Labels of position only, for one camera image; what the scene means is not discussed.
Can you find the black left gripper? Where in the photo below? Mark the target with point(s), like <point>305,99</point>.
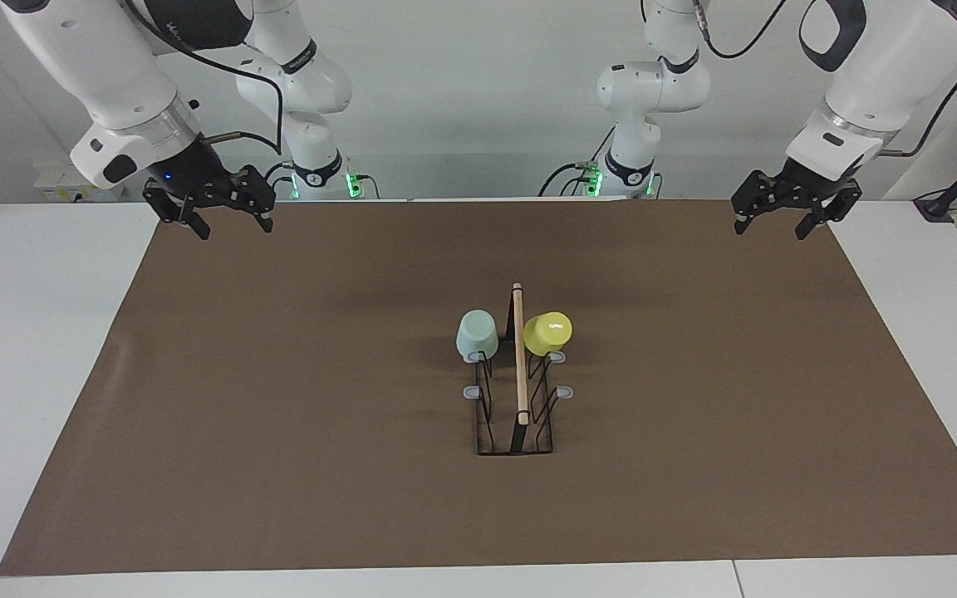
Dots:
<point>812,184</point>

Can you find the yellow plastic cup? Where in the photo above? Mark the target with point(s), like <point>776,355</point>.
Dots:
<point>547,332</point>

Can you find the brown table mat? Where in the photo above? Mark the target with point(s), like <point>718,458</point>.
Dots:
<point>279,457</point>

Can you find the pale green plastic cup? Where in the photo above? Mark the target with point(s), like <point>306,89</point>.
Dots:
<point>477,334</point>

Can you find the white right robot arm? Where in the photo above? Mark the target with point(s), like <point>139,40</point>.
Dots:
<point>113,75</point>

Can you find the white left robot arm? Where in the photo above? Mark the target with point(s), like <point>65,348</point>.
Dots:
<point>861,66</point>

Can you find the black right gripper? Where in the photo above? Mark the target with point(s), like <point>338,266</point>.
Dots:
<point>192,178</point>

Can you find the white power socket box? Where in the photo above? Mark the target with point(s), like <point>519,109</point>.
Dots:
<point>51,187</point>

